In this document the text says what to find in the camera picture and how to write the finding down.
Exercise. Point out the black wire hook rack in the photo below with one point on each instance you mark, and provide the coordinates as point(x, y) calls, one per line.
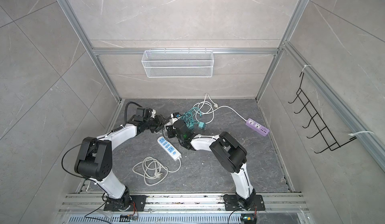
point(316, 120)

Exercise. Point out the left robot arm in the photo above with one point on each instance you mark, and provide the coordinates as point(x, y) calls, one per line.
point(94, 160)

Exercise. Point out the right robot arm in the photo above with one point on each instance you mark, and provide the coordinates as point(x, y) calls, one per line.
point(230, 154)

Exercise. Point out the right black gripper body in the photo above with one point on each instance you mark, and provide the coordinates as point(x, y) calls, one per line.
point(180, 138)

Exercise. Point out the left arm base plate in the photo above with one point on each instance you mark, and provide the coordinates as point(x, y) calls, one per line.
point(126, 203)

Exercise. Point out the white wire mesh basket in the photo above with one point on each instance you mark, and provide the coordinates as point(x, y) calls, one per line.
point(178, 63)

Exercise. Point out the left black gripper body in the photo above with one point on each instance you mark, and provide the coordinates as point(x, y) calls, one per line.
point(154, 124)

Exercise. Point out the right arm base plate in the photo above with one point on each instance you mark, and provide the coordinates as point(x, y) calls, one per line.
point(253, 203)

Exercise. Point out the white blue power strip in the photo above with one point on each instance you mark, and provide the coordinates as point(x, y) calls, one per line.
point(169, 148)

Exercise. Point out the purple power strip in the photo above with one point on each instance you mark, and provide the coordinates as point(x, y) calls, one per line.
point(260, 129)

